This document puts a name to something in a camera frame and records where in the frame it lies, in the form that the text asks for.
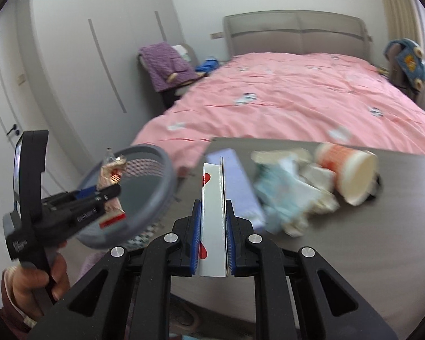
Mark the white box with red hearts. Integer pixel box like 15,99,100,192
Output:
198,163,228,278

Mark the red patterned snack wrapper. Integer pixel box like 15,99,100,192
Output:
97,147,127,230

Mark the lavender rectangular box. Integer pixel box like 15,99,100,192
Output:
206,148,265,231

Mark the light blue wet wipes pack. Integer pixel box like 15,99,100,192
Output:
254,157,322,238

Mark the green white carton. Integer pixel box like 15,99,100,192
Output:
251,147,313,170

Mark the orange white paper cup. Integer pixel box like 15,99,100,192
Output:
314,143,379,206

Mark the white paper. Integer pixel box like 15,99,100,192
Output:
300,163,339,214

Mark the grey plastic trash basket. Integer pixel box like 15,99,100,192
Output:
76,144,177,250

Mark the person's left hand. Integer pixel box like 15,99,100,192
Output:
1,252,70,322

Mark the black elastic band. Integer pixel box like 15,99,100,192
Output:
365,173,383,202

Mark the purple fuzzy garment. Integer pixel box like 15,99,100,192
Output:
139,42,200,92

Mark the blue item on nightstand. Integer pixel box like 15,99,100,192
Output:
195,58,220,75

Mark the pink bed duvet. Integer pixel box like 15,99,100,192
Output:
135,53,425,174

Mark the white wardrobe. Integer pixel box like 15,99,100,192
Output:
18,0,183,167

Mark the grey padded headboard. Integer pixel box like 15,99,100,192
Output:
222,10,371,61

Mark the blue denim jacket on chair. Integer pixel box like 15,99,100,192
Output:
384,39,425,92

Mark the beige curtain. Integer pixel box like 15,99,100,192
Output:
382,0,423,46

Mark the white door with black handle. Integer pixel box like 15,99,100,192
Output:
0,13,26,225

